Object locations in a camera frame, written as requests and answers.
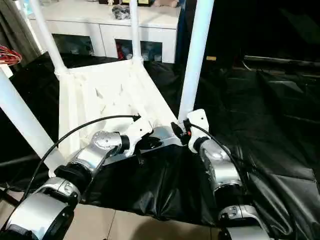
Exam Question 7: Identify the white plastic table top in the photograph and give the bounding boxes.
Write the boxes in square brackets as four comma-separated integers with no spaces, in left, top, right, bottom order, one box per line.
[48,58,183,177]

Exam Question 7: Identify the white plastic table leg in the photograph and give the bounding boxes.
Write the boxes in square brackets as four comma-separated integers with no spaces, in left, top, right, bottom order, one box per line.
[177,0,216,125]
[128,0,145,65]
[31,0,68,75]
[0,66,63,177]

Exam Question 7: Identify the black mat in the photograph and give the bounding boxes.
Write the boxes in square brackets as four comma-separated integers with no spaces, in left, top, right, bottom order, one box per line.
[0,51,320,228]

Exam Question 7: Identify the long dark bar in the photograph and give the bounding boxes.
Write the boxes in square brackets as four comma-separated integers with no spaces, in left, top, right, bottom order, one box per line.
[243,55,320,68]

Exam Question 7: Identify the clear bag of dark parts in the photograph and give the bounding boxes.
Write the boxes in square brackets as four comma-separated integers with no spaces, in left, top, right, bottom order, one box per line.
[111,5,131,20]

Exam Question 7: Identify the white cabinet with glass doors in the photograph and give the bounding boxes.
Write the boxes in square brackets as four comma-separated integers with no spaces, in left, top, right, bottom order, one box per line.
[27,0,181,65]

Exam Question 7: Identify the grey curtain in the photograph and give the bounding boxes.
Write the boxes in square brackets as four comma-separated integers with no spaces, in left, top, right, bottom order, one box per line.
[0,0,43,63]

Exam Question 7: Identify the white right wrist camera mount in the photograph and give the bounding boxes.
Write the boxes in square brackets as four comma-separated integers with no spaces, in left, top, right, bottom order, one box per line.
[184,108,210,153]

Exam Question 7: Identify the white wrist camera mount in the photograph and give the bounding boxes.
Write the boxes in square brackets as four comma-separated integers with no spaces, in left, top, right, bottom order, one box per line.
[184,108,210,153]
[122,115,153,158]

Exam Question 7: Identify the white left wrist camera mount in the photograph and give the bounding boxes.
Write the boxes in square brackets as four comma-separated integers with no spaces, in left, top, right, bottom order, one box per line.
[122,115,153,158]

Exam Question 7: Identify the red wire clothes hangers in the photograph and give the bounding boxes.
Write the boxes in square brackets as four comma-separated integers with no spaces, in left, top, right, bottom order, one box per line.
[0,44,23,66]

